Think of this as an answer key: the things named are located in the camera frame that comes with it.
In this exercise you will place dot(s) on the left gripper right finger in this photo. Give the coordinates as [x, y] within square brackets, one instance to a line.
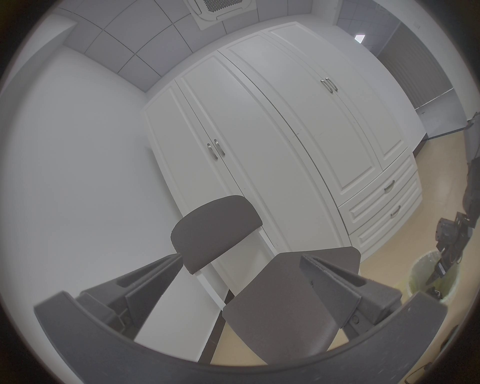
[337, 292]

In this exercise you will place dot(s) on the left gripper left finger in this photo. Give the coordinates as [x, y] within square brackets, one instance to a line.
[150, 292]

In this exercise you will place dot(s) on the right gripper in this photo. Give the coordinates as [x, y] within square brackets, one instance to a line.
[450, 258]

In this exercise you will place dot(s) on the black plastic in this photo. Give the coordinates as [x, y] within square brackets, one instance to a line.
[435, 292]

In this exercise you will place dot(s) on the yellow plastic bag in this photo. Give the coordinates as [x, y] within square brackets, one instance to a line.
[418, 273]

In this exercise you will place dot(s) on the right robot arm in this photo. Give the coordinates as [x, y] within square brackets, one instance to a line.
[470, 195]

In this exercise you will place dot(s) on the white chair with grey cushions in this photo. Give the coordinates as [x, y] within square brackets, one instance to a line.
[217, 225]

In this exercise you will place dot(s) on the white wardrobe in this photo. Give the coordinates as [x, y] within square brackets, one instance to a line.
[281, 131]

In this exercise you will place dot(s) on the grey curtain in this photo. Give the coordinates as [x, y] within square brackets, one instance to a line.
[412, 63]

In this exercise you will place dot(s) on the ceiling light panel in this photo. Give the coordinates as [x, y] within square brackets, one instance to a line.
[360, 38]

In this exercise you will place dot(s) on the white ceiling air vent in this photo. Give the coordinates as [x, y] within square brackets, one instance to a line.
[221, 11]

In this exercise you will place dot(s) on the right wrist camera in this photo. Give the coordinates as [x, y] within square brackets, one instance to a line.
[444, 230]

